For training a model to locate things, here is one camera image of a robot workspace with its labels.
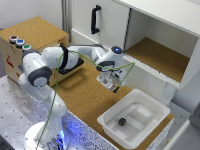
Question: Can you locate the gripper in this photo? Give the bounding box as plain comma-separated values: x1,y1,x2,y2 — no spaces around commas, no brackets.
96,68,123,90

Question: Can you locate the purple block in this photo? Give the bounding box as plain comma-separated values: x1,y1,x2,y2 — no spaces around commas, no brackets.
118,117,128,127

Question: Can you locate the white plastic box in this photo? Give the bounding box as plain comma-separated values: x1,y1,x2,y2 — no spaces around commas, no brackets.
96,88,172,150

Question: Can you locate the white sliding door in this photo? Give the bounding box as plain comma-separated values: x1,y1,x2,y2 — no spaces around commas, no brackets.
71,0,131,52

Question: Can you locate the white cabinet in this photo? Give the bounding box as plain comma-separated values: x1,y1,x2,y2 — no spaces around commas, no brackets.
69,0,200,108

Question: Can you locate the green button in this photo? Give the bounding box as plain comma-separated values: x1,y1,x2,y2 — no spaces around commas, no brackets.
21,43,33,54

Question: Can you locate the blue button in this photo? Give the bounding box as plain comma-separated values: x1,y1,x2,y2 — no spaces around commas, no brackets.
15,38,26,48

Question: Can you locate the red button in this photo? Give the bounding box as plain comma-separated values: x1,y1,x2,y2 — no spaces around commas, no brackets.
8,34,19,44

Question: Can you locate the black drawer handle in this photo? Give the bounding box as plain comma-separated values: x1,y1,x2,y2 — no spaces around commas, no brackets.
59,59,85,75

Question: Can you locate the green cable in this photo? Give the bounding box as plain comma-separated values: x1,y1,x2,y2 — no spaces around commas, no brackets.
34,49,136,150

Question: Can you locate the black door handle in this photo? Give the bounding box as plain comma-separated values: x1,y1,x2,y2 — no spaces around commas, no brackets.
90,4,102,35

